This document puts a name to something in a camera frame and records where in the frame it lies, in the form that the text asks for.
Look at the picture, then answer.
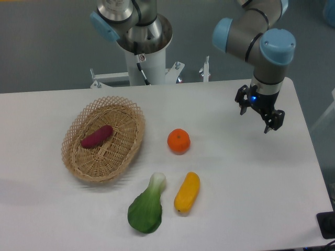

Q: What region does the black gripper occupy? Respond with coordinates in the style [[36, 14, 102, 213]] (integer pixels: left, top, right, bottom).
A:
[[234, 84, 285, 134]]

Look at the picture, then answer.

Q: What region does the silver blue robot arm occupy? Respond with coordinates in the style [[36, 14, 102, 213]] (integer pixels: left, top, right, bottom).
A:
[[90, 1, 296, 131]]

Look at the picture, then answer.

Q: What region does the purple sweet potato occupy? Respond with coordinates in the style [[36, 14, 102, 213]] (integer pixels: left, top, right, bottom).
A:
[[81, 125, 113, 149]]

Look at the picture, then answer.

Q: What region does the woven wicker basket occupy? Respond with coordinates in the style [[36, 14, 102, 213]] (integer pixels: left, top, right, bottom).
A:
[[61, 96, 145, 182]]

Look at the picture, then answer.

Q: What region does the orange tangerine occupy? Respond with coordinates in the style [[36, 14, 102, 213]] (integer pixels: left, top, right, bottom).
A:
[[167, 128, 191, 155]]

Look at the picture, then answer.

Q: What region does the yellow corn cob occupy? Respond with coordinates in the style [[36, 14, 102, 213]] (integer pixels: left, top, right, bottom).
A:
[[174, 172, 200, 214]]

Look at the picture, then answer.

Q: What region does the blue object top right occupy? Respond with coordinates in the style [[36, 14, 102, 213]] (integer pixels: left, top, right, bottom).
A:
[[323, 0, 335, 28]]

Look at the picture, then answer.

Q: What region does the black device at table edge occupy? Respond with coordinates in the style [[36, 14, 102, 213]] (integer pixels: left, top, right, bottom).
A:
[[316, 211, 334, 239]]

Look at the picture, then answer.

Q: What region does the green bok choy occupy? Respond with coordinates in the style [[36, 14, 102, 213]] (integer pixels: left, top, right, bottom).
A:
[[127, 173, 166, 234]]

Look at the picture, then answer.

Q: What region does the white metal base bracket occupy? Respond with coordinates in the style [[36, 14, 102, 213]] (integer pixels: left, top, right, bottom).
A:
[[89, 55, 211, 89]]

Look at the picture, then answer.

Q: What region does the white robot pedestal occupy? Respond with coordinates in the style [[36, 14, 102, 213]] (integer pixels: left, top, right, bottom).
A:
[[115, 13, 173, 86]]

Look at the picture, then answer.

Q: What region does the black cable on pedestal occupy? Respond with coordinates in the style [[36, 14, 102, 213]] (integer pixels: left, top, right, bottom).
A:
[[133, 41, 152, 86]]

